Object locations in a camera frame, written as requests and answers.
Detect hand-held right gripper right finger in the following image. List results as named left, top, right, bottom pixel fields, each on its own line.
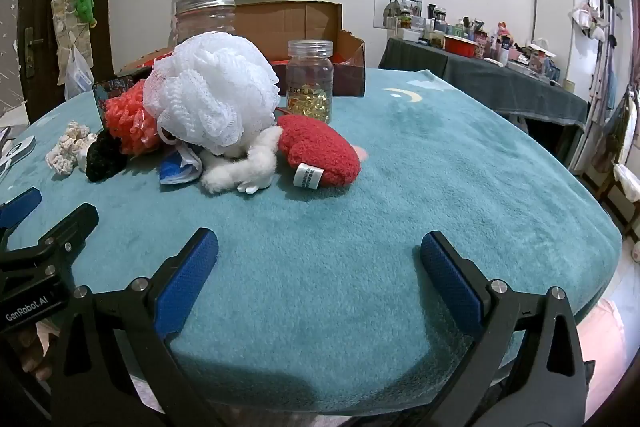
left=420, top=230, right=588, bottom=427

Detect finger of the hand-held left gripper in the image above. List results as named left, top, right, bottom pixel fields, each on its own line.
left=0, top=203, right=100, bottom=293
left=0, top=187, right=43, bottom=253

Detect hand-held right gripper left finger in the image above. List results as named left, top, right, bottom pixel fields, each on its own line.
left=50, top=228, right=236, bottom=427

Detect black scrunchie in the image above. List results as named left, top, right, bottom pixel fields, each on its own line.
left=85, top=130, right=128, bottom=182

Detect beige crochet scrunchie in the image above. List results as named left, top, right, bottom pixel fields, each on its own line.
left=45, top=120, right=98, bottom=178

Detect blue tissue packet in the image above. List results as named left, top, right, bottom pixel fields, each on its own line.
left=159, top=144, right=203, bottom=185

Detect white fluffy scrunchie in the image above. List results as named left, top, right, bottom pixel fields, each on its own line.
left=200, top=127, right=281, bottom=195

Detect orange foam net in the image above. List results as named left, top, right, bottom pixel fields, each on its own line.
left=103, top=82, right=166, bottom=156

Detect red plush heart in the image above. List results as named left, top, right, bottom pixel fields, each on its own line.
left=276, top=114, right=362, bottom=190

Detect white mesh bath loofah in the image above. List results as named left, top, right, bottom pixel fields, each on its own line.
left=144, top=33, right=281, bottom=156

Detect cardboard box red lining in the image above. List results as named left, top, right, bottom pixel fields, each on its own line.
left=115, top=1, right=367, bottom=98

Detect person's left hand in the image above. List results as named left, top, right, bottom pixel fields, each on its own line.
left=21, top=329, right=56, bottom=382

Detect white grey packet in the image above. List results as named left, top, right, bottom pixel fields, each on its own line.
left=0, top=134, right=37, bottom=180

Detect dark printed box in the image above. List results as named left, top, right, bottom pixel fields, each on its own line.
left=92, top=76, right=147, bottom=130

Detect clear plastic bag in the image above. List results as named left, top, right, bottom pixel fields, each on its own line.
left=64, top=47, right=95, bottom=100

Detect person's pink clothing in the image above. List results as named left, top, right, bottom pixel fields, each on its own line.
left=575, top=299, right=628, bottom=403

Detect beige hanging organiser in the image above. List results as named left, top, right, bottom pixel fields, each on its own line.
left=48, top=0, right=96, bottom=85

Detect dark brown door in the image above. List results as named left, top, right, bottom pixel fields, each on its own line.
left=17, top=0, right=121, bottom=124

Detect table with dark tablecloth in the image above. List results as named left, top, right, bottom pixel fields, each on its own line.
left=378, top=37, right=591, bottom=158

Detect green plush toy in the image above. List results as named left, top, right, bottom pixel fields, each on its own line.
left=74, top=0, right=99, bottom=28

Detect clear bottle yellow capsules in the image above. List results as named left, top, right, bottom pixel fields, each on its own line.
left=285, top=39, right=334, bottom=124

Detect red basin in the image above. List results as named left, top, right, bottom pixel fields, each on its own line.
left=443, top=34, right=478, bottom=59

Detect glass jar metal lid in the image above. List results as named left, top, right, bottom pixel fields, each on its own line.
left=172, top=0, right=237, bottom=48

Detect row of cosmetic bottles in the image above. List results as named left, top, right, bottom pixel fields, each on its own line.
left=384, top=0, right=566, bottom=88

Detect white refrigerator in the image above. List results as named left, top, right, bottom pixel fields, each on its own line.
left=532, top=0, right=616, bottom=172

